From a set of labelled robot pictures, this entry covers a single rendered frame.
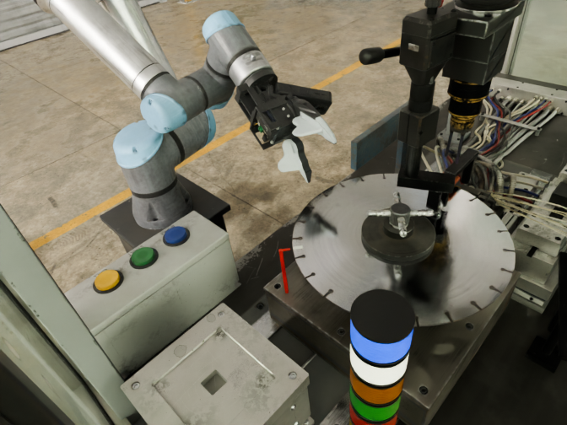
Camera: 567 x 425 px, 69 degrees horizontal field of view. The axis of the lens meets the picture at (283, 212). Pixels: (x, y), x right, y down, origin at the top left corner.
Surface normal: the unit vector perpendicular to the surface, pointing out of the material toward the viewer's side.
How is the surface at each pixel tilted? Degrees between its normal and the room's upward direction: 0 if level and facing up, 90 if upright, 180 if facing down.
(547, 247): 90
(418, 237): 5
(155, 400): 0
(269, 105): 33
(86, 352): 90
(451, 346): 0
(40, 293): 90
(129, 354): 90
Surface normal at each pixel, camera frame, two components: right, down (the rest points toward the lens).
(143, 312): 0.72, 0.40
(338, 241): -0.10, -0.76
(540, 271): -0.70, 0.52
